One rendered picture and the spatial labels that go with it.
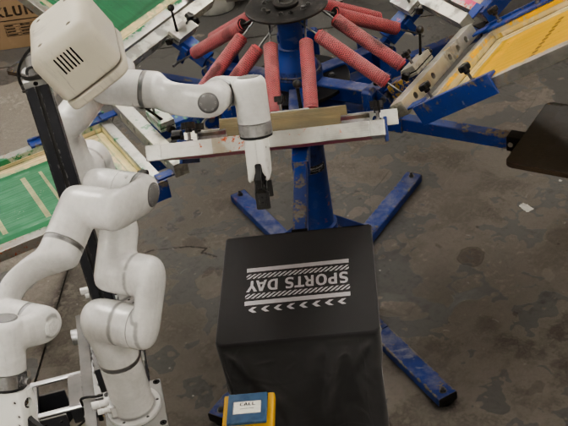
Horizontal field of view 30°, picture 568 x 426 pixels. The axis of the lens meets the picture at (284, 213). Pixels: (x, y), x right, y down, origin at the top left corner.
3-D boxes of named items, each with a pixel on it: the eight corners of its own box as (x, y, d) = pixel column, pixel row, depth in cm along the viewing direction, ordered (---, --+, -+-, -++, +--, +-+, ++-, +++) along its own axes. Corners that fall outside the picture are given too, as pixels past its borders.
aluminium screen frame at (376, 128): (385, 134, 252) (384, 118, 252) (146, 161, 258) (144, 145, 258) (384, 138, 331) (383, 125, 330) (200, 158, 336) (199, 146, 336)
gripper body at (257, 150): (241, 126, 244) (248, 172, 248) (237, 137, 235) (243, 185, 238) (273, 122, 244) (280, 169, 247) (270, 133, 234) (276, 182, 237)
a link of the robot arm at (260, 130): (240, 118, 244) (242, 130, 245) (236, 128, 235) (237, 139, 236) (272, 114, 243) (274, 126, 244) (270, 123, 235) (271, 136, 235)
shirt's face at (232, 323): (378, 330, 283) (378, 329, 283) (217, 346, 287) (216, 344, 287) (368, 225, 322) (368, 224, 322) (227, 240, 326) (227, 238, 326)
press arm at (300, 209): (311, 332, 299) (308, 316, 296) (291, 334, 300) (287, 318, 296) (310, 112, 400) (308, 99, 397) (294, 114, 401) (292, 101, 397)
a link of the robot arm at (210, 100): (149, 102, 246) (237, 109, 243) (131, 116, 234) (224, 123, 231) (148, 66, 243) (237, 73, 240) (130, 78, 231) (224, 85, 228)
